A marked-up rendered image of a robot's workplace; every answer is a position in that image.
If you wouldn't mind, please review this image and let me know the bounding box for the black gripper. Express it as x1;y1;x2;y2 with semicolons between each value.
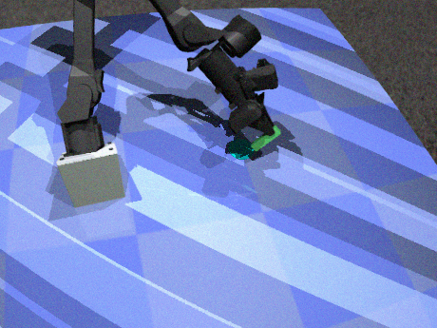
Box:
213;65;275;135

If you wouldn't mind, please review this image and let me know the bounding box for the cyan circle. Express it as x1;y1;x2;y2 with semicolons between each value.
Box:
228;139;254;160

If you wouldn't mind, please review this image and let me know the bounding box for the green rectangular post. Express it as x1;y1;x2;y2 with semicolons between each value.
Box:
251;125;280;152

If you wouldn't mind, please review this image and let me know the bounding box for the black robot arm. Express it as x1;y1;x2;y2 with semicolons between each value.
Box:
57;0;278;157

